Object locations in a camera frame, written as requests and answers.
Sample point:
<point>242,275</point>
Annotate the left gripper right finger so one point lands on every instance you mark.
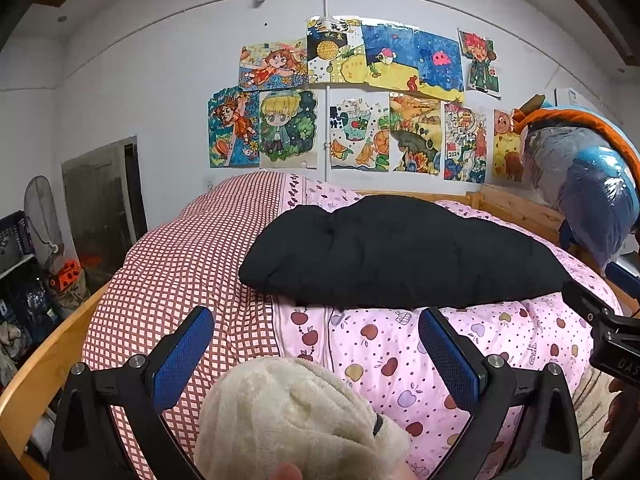
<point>546,442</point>

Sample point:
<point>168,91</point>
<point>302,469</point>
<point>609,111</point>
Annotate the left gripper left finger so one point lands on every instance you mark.
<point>86,443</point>

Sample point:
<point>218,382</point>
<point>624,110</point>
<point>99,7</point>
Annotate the black large garment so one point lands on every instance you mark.
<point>397,252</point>

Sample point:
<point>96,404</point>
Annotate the orange toy block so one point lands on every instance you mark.
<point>67,276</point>

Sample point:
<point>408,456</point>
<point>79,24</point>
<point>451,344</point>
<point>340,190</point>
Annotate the blue grey bagged bedding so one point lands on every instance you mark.
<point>578,173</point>

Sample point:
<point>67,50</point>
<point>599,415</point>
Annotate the black storage crate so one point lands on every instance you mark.
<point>16,243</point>

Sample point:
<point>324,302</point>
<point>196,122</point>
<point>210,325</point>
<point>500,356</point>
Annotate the yellow bear drawing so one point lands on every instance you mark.
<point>506,157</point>

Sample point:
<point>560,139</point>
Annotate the grey electric fan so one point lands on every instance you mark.
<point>42,221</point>

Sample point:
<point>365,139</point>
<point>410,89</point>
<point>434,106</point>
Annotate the orange blue storage bag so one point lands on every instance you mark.
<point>536,111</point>

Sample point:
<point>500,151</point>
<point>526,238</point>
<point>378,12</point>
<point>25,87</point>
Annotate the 2024 dragon drawing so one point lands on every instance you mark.
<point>465,144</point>

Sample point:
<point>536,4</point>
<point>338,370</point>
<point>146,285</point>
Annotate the red hair character drawing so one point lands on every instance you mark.
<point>481,53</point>

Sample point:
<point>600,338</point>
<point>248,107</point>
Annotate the orange green landscape drawing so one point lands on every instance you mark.
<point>416,127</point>

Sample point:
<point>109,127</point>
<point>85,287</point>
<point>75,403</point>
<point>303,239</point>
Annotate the diving girl drawing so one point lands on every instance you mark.
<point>233,128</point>

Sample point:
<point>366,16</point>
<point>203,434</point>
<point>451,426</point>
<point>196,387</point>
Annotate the fruit drinks drawing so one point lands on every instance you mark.
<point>360,132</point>

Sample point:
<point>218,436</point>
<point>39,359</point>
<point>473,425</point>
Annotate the blue yellow sea drawing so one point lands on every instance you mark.
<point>404,58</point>

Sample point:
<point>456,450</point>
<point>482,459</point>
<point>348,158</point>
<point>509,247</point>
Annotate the blond boy drawing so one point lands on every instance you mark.
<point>288,129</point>

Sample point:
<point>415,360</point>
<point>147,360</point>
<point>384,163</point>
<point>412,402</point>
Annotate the orange hair girl drawing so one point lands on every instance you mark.
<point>274,65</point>

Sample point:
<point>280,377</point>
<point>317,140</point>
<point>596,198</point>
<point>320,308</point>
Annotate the sun and moon drawing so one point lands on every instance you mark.
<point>335,52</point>

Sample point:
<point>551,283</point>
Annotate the wooden bed frame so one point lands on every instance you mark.
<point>377,352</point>

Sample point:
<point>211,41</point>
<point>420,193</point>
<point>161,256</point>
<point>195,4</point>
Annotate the grey wall cabinet door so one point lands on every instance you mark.
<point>104,204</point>

